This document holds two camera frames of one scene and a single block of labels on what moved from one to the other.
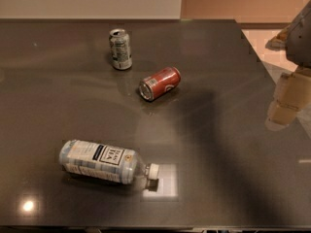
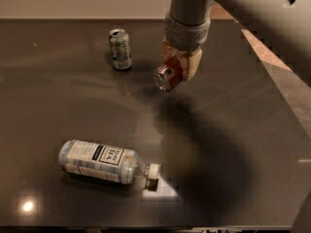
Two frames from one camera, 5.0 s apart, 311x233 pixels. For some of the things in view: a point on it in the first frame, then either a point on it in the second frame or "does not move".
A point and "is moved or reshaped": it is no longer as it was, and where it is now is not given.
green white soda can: (120, 49) does not move
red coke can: (158, 83) is moved or reshaped
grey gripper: (299, 39) → (187, 34)
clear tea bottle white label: (104, 162) does not move
